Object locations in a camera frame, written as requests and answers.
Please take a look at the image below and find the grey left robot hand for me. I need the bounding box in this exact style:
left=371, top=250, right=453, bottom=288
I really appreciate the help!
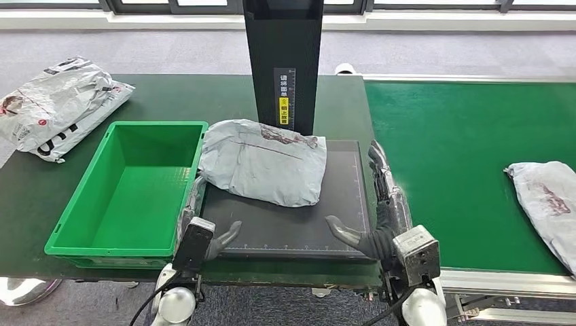
left=177, top=175, right=242, bottom=262

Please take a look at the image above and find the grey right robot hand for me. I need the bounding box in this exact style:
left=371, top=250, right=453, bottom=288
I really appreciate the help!
left=325, top=139, right=413, bottom=251

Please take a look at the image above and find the grey parcel bag red print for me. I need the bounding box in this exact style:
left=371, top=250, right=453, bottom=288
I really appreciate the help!
left=503, top=161, right=576, bottom=276
left=198, top=119, right=328, bottom=209

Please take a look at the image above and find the green conveyor belt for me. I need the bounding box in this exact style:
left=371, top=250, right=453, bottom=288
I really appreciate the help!
left=363, top=81, right=576, bottom=276

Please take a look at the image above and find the flat white black-lettered parcel bag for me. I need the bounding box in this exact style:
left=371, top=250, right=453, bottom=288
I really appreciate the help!
left=26, top=81, right=136, bottom=164

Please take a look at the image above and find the crumpled white parcel bag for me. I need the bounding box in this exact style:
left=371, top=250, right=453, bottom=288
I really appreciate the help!
left=0, top=56, right=115, bottom=151

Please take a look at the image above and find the green plastic crate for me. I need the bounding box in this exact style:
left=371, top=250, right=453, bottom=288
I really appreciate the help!
left=43, top=120, right=209, bottom=270

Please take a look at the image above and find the black yellow column label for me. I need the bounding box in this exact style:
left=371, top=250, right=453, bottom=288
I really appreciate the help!
left=273, top=67, right=297, bottom=131

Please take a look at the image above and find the black scanner column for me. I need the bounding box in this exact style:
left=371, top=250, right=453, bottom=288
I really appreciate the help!
left=242, top=0, right=324, bottom=136

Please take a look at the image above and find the white window sill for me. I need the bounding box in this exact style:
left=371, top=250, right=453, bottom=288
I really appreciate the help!
left=0, top=10, right=576, bottom=33

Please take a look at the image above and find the shiny chrome round foot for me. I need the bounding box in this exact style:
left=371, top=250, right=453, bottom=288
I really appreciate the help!
left=0, top=277, right=63, bottom=308

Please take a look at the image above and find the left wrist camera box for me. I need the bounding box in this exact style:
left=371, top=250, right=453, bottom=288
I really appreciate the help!
left=172, top=217, right=216, bottom=275

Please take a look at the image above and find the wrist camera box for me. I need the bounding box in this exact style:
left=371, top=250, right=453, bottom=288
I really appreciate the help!
left=172, top=217, right=216, bottom=275
left=392, top=225, right=442, bottom=288

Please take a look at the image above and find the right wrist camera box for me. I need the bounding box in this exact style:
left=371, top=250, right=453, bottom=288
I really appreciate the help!
left=392, top=225, right=442, bottom=288

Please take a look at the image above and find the black scanner base plate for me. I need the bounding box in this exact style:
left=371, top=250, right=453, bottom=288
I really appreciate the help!
left=198, top=140, right=372, bottom=261

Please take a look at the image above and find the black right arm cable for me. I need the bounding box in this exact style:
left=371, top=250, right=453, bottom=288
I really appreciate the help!
left=362, top=287, right=419, bottom=326

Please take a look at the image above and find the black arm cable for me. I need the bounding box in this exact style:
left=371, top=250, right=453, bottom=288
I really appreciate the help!
left=362, top=287, right=419, bottom=326
left=129, top=270, right=181, bottom=326

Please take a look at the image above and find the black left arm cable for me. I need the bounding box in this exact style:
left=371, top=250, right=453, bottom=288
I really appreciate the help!
left=129, top=270, right=181, bottom=326

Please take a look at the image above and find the aluminium conveyor frame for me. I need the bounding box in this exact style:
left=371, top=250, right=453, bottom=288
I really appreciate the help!
left=362, top=73, right=576, bottom=326

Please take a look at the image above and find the dark window frame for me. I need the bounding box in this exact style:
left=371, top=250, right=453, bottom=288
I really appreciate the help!
left=0, top=0, right=576, bottom=14

